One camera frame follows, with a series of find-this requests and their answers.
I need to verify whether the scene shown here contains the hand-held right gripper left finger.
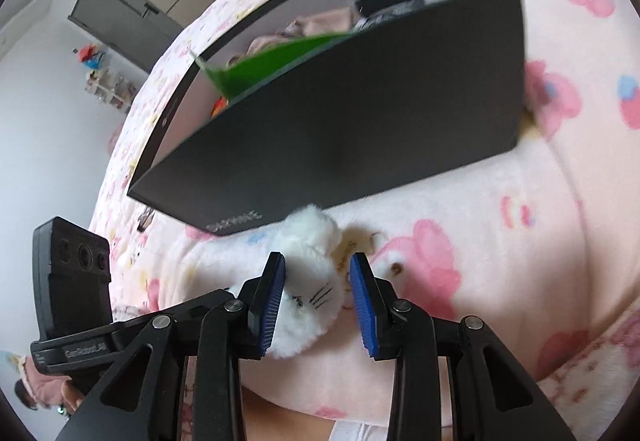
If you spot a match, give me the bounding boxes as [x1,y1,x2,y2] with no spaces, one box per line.
[55,251,287,441]

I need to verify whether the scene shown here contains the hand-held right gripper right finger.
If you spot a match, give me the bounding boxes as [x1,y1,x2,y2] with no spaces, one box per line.
[349,252,578,441]

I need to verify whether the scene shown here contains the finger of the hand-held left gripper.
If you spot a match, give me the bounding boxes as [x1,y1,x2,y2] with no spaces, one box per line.
[112,290,231,329]

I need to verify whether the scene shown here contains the white plush toy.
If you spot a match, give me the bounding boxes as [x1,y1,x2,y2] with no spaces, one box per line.
[227,204,346,361]

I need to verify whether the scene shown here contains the black cardboard box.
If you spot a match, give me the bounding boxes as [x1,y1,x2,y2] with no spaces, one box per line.
[126,0,527,236]

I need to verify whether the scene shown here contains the person's left hand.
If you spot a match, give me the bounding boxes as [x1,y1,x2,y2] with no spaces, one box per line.
[59,378,85,417]

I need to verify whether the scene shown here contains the person's bare leg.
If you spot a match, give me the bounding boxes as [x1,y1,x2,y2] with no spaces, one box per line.
[242,386,396,441]

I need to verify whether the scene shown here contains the person's white shorts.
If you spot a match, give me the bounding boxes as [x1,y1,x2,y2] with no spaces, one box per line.
[327,421,393,441]

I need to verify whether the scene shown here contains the pink printed blanket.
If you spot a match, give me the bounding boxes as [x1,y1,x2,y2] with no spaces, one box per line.
[90,0,640,441]

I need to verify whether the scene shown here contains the white shelf rack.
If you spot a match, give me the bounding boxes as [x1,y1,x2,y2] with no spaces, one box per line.
[82,68,136,112]

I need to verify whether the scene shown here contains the red and blue toy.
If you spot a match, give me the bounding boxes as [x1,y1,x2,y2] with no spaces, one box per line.
[72,44,107,71]

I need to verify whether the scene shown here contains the green snack bag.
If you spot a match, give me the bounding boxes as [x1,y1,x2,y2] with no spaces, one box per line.
[190,32,358,119]

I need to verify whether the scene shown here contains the grey door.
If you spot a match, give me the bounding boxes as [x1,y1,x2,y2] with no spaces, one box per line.
[67,0,223,72]

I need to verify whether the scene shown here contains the beige cloth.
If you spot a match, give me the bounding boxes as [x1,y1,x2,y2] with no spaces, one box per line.
[252,8,356,49]

